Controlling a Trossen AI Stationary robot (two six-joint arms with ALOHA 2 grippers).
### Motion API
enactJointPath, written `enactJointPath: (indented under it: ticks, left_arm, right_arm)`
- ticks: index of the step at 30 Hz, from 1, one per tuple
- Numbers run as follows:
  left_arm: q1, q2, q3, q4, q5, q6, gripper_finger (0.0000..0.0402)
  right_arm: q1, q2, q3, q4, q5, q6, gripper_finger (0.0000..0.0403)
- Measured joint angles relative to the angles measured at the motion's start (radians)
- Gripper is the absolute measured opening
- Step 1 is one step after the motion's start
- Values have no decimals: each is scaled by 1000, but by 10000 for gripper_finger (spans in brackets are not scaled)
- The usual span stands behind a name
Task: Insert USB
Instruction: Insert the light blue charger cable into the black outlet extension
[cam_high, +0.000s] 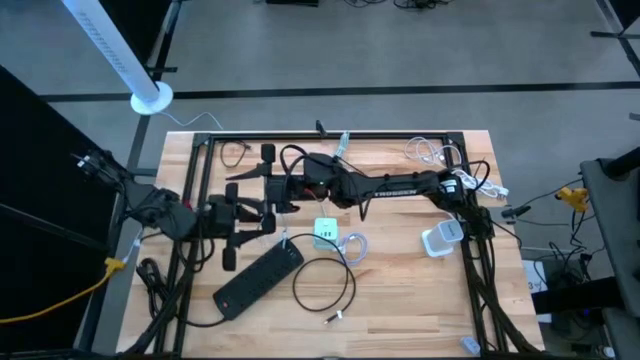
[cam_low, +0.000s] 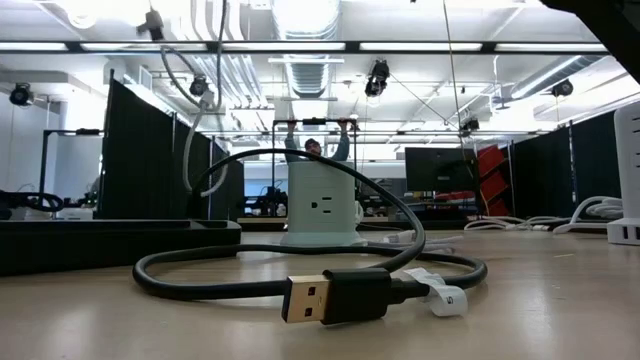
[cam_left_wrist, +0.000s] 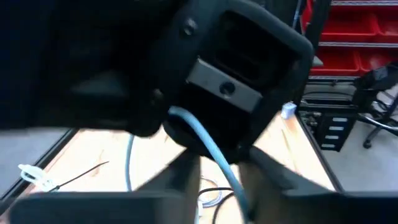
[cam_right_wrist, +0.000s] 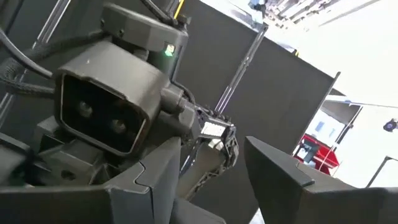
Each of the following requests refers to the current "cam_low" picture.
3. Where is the mint green power cube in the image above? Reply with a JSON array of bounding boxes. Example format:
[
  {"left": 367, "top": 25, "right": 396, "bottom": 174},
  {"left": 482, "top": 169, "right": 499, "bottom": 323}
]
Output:
[{"left": 280, "top": 160, "right": 369, "bottom": 247}]

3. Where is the black USB cable white tag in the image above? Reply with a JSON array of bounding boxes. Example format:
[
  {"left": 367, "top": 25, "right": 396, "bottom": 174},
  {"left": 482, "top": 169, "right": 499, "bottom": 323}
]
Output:
[{"left": 131, "top": 147, "right": 489, "bottom": 327}]

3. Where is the white USB cable with label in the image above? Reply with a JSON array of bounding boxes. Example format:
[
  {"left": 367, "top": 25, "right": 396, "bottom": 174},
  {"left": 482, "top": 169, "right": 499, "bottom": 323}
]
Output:
[{"left": 135, "top": 0, "right": 232, "bottom": 199}]

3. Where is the black tray with label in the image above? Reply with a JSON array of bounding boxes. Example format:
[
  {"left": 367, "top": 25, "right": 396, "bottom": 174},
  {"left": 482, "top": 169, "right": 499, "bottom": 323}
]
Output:
[{"left": 0, "top": 217, "right": 243, "bottom": 278}]

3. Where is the person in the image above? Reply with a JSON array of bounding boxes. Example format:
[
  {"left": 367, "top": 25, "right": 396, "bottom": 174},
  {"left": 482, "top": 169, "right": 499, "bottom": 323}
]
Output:
[{"left": 283, "top": 118, "right": 352, "bottom": 164}]

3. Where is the black monitor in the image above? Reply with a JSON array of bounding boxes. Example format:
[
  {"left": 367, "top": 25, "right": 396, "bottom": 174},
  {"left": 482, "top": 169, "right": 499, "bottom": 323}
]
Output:
[{"left": 404, "top": 146, "right": 477, "bottom": 194}]

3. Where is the black overhead light bar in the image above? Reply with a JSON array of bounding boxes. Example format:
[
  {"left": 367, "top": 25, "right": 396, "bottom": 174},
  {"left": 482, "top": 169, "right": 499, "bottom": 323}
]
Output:
[{"left": 0, "top": 38, "right": 612, "bottom": 56}]

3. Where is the black ceiling spotlight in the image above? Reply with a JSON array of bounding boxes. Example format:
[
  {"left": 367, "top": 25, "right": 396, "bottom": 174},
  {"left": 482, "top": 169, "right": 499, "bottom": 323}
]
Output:
[
  {"left": 188, "top": 73, "right": 212, "bottom": 100},
  {"left": 550, "top": 77, "right": 575, "bottom": 100},
  {"left": 8, "top": 81, "right": 34, "bottom": 108},
  {"left": 458, "top": 116, "right": 482, "bottom": 139}
]

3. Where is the red bin rack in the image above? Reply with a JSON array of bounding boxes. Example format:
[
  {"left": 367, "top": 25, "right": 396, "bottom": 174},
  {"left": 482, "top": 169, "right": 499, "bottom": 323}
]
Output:
[{"left": 474, "top": 143, "right": 515, "bottom": 218}]

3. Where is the black partition curtain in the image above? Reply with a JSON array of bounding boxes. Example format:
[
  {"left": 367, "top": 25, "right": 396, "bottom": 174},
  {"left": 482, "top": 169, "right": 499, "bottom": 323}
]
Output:
[
  {"left": 96, "top": 68, "right": 246, "bottom": 222},
  {"left": 508, "top": 108, "right": 625, "bottom": 220}
]

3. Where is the white power tower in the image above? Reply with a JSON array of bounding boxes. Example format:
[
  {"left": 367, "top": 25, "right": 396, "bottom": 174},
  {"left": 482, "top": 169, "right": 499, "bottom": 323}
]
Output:
[{"left": 606, "top": 101, "right": 640, "bottom": 247}]

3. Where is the black background station frame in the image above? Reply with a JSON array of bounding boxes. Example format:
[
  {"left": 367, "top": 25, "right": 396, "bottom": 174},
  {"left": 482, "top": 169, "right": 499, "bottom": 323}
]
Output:
[
  {"left": 38, "top": 128, "right": 105, "bottom": 221},
  {"left": 271, "top": 117, "right": 359, "bottom": 166}
]

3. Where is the black aluminium table frame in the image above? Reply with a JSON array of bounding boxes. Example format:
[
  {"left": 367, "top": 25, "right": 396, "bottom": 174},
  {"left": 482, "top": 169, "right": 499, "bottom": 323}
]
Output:
[{"left": 238, "top": 217, "right": 481, "bottom": 232}]

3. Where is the silver ventilation duct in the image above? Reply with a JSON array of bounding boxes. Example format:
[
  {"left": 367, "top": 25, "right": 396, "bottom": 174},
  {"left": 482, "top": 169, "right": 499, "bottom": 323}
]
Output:
[
  {"left": 269, "top": 0, "right": 346, "bottom": 100},
  {"left": 508, "top": 53, "right": 604, "bottom": 101}
]

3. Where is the thin hanging wire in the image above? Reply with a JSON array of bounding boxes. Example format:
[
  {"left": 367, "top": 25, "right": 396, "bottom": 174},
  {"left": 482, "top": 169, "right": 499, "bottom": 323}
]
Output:
[{"left": 441, "top": 0, "right": 469, "bottom": 166}]

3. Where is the thin white cable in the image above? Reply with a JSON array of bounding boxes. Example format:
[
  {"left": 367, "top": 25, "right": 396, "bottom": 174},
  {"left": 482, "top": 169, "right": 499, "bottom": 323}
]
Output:
[{"left": 462, "top": 214, "right": 556, "bottom": 233}]

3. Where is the thick white cable bundle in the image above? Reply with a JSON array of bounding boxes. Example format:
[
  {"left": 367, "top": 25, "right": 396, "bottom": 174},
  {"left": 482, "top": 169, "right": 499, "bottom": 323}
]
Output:
[{"left": 551, "top": 195, "right": 625, "bottom": 236}]

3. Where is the black cable loop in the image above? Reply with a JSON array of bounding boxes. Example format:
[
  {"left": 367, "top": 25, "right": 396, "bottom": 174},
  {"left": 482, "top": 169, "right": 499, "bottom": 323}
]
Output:
[{"left": 0, "top": 189, "right": 66, "bottom": 215}]

